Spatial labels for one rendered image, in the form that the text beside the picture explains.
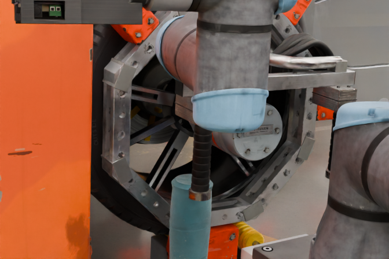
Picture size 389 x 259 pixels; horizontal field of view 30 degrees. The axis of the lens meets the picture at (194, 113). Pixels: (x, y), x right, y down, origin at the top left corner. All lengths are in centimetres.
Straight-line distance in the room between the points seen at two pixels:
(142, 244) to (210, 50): 237
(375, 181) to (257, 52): 27
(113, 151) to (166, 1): 90
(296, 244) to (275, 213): 235
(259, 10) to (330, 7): 138
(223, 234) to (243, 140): 31
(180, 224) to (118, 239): 154
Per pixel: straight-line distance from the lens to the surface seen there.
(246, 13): 69
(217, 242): 175
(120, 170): 157
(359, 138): 94
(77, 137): 119
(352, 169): 94
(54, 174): 119
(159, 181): 175
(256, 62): 71
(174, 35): 83
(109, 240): 306
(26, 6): 64
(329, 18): 207
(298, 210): 350
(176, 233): 157
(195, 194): 141
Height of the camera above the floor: 125
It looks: 14 degrees down
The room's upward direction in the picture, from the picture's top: 3 degrees clockwise
